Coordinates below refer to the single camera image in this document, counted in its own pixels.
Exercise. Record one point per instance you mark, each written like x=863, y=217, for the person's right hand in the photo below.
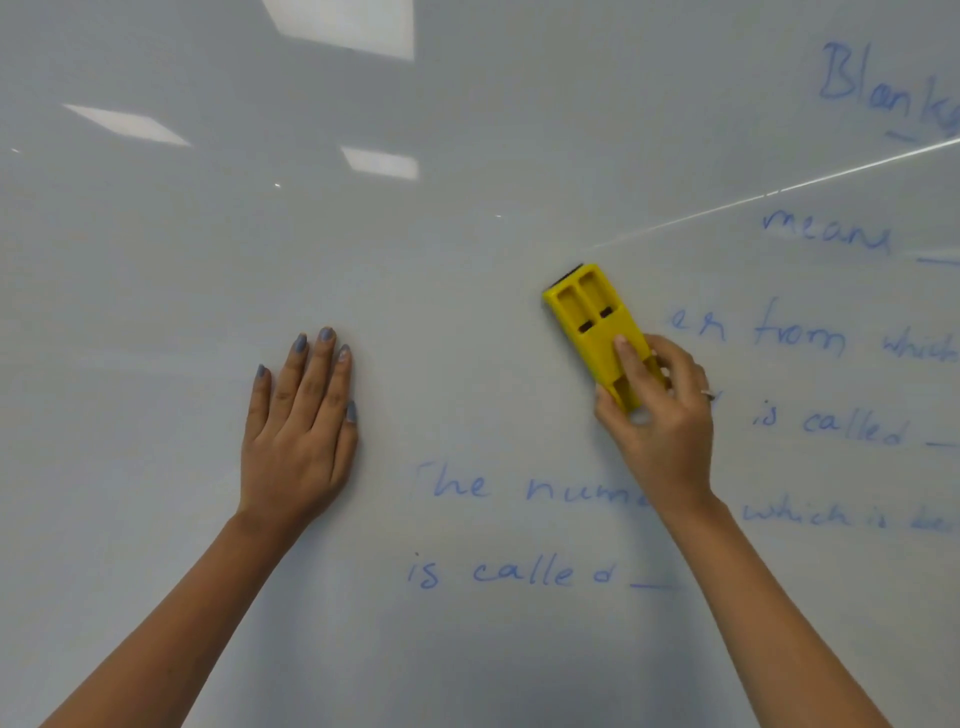
x=667, y=450

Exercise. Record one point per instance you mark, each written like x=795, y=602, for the person's left hand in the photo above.
x=296, y=450

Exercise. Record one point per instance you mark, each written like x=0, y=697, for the yellow whiteboard eraser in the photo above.
x=592, y=322

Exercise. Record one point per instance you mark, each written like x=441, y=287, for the white whiteboard with blue writing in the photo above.
x=225, y=262

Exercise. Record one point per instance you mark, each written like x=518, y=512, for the person's right forearm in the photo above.
x=772, y=622

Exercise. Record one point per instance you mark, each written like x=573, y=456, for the person's left forearm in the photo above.
x=180, y=630

